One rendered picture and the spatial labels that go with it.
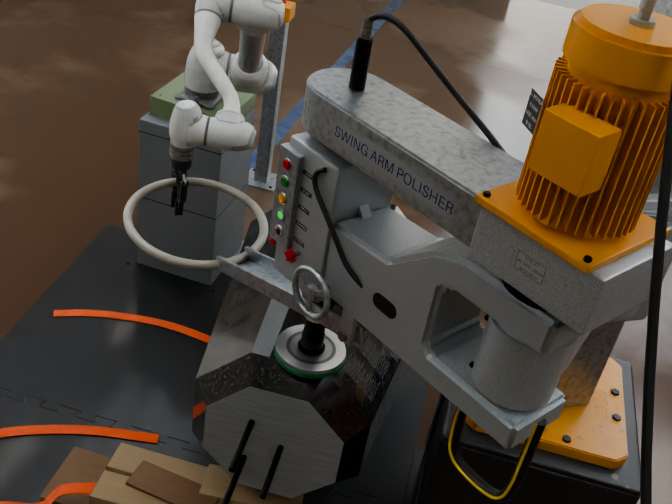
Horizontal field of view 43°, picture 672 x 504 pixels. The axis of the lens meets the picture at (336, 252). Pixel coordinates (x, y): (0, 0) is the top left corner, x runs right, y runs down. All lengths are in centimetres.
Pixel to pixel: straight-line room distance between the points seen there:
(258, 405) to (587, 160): 142
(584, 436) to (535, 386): 82
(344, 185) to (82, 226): 266
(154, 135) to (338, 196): 189
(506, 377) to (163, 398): 198
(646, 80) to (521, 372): 68
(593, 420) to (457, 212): 115
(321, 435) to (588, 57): 148
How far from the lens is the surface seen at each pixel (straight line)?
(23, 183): 495
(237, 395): 256
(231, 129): 291
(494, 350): 186
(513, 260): 170
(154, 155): 392
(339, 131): 201
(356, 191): 212
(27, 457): 339
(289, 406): 253
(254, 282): 259
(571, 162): 150
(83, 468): 316
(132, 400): 356
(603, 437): 272
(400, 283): 199
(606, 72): 151
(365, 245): 207
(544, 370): 186
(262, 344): 258
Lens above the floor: 253
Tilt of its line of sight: 34 degrees down
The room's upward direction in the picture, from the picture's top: 10 degrees clockwise
